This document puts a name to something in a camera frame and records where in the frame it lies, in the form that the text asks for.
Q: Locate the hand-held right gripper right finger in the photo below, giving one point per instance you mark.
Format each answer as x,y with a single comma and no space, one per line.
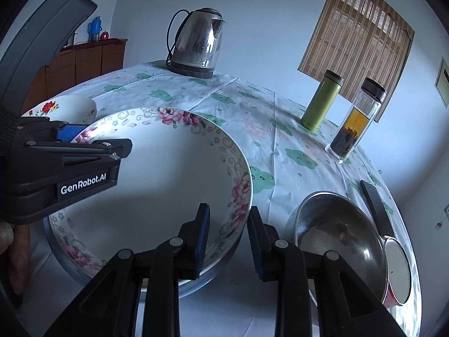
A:
254,242

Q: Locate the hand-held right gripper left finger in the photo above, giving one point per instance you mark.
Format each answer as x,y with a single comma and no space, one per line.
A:
203,238

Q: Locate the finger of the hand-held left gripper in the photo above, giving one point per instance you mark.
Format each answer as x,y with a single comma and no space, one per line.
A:
68,131
87,147

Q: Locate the white bowl with red flowers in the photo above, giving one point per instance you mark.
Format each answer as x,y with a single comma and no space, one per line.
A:
70,107

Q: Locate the large floral porcelain bowl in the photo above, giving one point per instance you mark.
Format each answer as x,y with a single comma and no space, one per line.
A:
158,182

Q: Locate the steel bowl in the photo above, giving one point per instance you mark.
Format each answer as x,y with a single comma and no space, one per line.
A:
336,231

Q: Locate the red plastic bowl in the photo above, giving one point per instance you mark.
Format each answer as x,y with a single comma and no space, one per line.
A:
398,270

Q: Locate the person's left hand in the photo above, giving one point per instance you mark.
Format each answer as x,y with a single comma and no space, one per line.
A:
17,259

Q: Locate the brown wooden cabinet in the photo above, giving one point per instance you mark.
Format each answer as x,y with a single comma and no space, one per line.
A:
87,59

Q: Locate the small red ornament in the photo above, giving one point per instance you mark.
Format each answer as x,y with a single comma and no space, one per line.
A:
104,35

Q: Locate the blue water bottle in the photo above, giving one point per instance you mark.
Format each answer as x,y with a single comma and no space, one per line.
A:
94,30

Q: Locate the black kettle base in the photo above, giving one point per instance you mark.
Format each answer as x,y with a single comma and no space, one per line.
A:
191,72

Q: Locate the black smartphone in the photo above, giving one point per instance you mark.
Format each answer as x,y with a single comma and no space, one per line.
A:
377,207

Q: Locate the green thermos bottle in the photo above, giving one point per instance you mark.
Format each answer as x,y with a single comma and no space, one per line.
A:
321,101

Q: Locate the glass tea bottle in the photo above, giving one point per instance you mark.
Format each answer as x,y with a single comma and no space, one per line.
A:
354,123

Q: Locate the steel electric kettle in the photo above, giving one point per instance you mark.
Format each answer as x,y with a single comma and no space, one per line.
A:
200,38

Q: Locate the bamboo window blind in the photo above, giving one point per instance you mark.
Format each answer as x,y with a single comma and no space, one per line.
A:
354,35

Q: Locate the green framed wall panel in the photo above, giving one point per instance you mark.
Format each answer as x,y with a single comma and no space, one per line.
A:
443,84

